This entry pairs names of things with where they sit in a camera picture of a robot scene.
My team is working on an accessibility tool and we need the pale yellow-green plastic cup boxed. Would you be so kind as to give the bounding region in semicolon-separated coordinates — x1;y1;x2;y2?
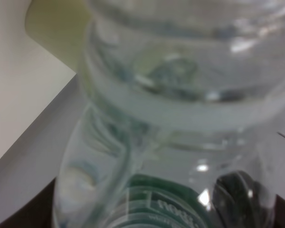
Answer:
25;0;91;73

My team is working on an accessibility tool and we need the clear water bottle green label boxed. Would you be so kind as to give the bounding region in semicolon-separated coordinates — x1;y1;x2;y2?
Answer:
52;0;285;228

